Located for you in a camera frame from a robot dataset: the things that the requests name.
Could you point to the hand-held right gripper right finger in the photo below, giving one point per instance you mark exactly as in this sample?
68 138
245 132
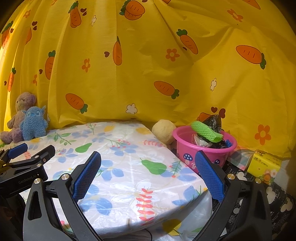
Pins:
209 176

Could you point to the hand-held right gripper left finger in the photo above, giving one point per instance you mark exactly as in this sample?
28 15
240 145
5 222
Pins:
85 176

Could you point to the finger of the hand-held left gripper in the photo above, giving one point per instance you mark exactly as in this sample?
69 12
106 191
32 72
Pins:
18 148
46 154

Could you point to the pink mushroom print bucket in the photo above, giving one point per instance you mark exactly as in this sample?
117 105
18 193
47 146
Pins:
185 143

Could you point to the green foam fruit net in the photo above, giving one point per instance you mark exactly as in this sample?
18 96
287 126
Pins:
205 132

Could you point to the black plastic bag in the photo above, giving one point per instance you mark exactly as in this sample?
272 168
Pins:
214 121

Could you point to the blue plush monster toy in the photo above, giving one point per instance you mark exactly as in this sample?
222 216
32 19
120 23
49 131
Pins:
34 122

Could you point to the floral plastic tablecloth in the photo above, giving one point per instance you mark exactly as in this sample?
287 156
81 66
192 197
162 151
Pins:
129 162

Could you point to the brown teddy bear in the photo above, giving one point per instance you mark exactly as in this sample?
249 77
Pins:
23 102

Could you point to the yellow tissue pack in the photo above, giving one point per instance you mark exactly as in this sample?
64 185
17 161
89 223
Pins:
263 162

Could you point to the cream plush ball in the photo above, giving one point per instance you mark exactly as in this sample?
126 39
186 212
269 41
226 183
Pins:
163 131

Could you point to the black printed cloth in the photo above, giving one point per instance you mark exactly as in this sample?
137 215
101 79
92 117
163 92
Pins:
275 197

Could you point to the yellow carrot print curtain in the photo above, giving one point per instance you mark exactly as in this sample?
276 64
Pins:
150 69

